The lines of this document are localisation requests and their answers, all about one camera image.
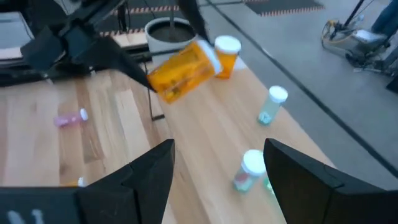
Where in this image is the striped black floor mat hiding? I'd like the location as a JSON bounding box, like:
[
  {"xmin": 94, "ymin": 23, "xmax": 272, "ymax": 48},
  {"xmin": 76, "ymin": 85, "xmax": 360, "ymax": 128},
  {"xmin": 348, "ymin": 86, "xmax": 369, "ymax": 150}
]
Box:
[
  {"xmin": 245, "ymin": 0, "xmax": 326, "ymax": 17},
  {"xmin": 99, "ymin": 0, "xmax": 187, "ymax": 37}
]

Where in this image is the small orange medicine bottle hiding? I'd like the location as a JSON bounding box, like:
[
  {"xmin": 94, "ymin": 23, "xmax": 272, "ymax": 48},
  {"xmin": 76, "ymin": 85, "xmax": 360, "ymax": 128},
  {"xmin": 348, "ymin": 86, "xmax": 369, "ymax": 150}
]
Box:
[{"xmin": 63, "ymin": 176, "xmax": 86, "ymax": 187}]

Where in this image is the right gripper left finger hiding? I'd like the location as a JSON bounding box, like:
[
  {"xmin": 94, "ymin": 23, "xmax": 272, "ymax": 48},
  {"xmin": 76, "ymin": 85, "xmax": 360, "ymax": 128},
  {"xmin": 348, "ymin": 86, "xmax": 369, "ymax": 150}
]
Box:
[{"xmin": 76, "ymin": 138, "xmax": 176, "ymax": 224}]

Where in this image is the teal medicine bottle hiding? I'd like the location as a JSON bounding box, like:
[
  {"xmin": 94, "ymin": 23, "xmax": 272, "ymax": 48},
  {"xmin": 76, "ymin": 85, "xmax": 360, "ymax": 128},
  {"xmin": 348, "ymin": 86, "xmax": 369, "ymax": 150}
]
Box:
[
  {"xmin": 262, "ymin": 175, "xmax": 276, "ymax": 195},
  {"xmin": 232, "ymin": 149, "xmax": 267, "ymax": 193},
  {"xmin": 257, "ymin": 85, "xmax": 289, "ymax": 126}
]

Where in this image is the person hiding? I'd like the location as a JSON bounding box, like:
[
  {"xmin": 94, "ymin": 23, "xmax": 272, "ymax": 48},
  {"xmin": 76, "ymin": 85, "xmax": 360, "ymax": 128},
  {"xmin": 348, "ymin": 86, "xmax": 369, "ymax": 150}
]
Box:
[{"xmin": 371, "ymin": 0, "xmax": 398, "ymax": 38}]

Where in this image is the stand with tangled cables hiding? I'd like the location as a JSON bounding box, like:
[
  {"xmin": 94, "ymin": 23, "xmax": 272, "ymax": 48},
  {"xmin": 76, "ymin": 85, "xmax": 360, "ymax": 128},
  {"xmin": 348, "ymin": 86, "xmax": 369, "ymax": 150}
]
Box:
[{"xmin": 322, "ymin": 0, "xmax": 398, "ymax": 77}]

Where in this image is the black aluminium rail frame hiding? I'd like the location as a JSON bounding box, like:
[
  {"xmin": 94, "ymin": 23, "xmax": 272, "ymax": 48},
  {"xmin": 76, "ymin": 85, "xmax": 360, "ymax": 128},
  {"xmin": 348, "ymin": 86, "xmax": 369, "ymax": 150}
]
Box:
[{"xmin": 0, "ymin": 43, "xmax": 156, "ymax": 88}]

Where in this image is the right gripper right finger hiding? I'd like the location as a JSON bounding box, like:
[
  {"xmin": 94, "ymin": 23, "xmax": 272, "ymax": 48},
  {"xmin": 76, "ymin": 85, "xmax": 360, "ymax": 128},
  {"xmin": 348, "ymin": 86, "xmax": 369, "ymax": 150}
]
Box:
[{"xmin": 263, "ymin": 138, "xmax": 386, "ymax": 224}]

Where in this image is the wooden shelf black frame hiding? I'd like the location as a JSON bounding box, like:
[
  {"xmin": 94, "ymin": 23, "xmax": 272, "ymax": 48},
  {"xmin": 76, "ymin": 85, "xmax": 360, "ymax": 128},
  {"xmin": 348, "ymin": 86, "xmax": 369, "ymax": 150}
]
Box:
[{"xmin": 143, "ymin": 46, "xmax": 336, "ymax": 224}]

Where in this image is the small pink medicine bottle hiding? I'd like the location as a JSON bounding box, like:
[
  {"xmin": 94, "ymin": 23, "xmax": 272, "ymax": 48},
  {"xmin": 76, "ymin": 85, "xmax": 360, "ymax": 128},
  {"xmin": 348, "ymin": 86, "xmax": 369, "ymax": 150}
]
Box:
[{"xmin": 53, "ymin": 108, "xmax": 90, "ymax": 128}]

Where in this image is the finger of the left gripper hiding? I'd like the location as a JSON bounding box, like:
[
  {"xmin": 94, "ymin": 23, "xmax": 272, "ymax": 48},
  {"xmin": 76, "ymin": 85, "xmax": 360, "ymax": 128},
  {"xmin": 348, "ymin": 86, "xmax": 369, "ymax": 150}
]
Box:
[
  {"xmin": 91, "ymin": 37, "xmax": 156, "ymax": 93},
  {"xmin": 175, "ymin": 0, "xmax": 213, "ymax": 44}
]

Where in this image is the white plant pot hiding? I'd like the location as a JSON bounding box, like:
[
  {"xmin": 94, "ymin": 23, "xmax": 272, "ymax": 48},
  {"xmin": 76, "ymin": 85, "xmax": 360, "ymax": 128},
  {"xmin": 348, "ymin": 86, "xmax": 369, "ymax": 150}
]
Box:
[{"xmin": 144, "ymin": 17, "xmax": 200, "ymax": 55}]

